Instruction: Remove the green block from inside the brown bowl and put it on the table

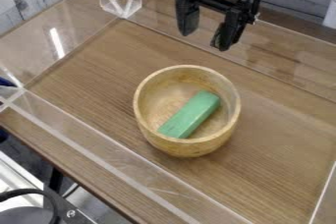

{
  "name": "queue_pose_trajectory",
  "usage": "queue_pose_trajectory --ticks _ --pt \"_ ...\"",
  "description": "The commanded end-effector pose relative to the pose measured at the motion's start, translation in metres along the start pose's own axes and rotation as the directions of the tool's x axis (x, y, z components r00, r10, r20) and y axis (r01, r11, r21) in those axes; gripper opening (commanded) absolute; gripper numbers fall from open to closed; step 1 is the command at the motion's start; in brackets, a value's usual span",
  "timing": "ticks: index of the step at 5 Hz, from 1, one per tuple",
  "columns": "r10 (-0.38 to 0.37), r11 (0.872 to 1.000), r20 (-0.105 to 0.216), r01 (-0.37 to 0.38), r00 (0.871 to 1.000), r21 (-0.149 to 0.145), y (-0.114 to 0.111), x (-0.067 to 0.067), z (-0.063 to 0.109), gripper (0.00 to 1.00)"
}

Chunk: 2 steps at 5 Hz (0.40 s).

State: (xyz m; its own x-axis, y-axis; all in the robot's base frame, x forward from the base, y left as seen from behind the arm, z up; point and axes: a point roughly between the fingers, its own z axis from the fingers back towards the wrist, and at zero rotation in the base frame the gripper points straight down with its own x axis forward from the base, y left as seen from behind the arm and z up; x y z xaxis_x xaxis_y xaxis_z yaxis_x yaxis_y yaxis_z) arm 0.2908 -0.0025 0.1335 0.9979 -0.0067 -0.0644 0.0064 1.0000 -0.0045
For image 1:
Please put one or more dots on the blue object at edge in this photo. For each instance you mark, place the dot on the blue object at edge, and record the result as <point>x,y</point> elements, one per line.
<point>4,82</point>

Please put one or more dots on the clear acrylic enclosure wall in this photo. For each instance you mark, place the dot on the clear acrylic enclosure wall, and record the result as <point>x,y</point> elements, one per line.
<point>77,59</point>

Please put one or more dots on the black table leg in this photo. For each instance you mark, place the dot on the black table leg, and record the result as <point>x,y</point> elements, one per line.
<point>54,180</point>

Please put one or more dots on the green rectangular block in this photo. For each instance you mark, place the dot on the green rectangular block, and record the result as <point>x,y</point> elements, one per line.
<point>190,115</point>

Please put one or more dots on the brown wooden bowl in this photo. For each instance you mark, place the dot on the brown wooden bowl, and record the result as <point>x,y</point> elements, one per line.
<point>161,94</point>

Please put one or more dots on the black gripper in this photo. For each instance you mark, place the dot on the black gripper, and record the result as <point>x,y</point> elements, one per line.
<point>240,12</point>

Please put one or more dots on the grey metal bracket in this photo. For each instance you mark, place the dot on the grey metal bracket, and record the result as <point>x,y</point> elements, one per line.
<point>68,213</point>

